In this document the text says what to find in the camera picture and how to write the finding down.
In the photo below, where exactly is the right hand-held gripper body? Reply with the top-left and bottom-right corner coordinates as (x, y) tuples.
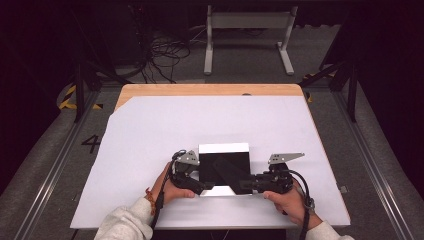
(253, 152), (306, 195)

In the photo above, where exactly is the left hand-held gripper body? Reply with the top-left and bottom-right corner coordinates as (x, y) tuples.
(171, 149), (206, 196)

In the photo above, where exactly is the person's right hand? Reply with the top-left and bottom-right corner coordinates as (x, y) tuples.
(262, 179), (323, 231)

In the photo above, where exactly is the person's left hand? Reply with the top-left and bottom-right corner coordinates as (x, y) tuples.
(151, 162), (196, 206)

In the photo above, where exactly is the white table cover sheet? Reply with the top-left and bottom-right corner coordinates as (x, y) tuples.
(69, 95), (352, 230)

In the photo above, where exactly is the yellow and black hazard tape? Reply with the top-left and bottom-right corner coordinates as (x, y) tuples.
(302, 71), (336, 104)
(58, 84), (104, 111)

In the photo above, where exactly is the black metal stand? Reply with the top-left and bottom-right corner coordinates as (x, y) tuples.
(71, 9), (134, 124)
(298, 6), (360, 124)

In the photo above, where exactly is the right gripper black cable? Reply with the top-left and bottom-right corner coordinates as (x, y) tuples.
(287, 169), (316, 240)

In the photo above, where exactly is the red bead bracelet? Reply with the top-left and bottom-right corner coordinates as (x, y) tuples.
(144, 187), (158, 216)

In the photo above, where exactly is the aluminium floor rail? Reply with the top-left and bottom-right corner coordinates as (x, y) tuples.
(333, 89), (416, 240)
(13, 89), (101, 240)

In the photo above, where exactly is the bundle of black cables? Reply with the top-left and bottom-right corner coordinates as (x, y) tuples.
(128, 3), (201, 84)

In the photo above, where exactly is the white metal desk frame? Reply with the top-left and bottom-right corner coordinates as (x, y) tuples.
(203, 4), (299, 76)

